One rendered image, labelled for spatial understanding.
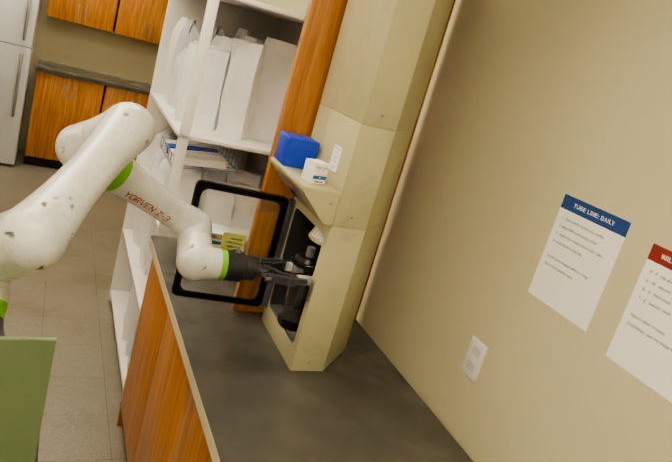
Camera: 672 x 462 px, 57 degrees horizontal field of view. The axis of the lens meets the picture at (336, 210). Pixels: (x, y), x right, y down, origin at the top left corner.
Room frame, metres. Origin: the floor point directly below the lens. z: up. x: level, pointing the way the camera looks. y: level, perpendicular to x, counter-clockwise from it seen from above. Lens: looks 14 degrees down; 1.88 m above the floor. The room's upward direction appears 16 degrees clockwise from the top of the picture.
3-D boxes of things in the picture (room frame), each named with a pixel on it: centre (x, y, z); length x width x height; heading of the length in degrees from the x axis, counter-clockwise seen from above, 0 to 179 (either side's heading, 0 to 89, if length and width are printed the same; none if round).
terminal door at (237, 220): (1.89, 0.30, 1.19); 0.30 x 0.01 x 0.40; 110
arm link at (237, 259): (1.72, 0.25, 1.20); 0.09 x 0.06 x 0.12; 27
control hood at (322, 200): (1.79, 0.12, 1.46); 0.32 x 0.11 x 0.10; 27
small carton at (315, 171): (1.72, 0.09, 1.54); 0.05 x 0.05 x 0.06; 43
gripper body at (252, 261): (1.75, 0.18, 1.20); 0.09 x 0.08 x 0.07; 117
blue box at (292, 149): (1.88, 0.17, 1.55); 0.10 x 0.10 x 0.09; 27
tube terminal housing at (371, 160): (1.87, -0.04, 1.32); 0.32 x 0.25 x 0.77; 27
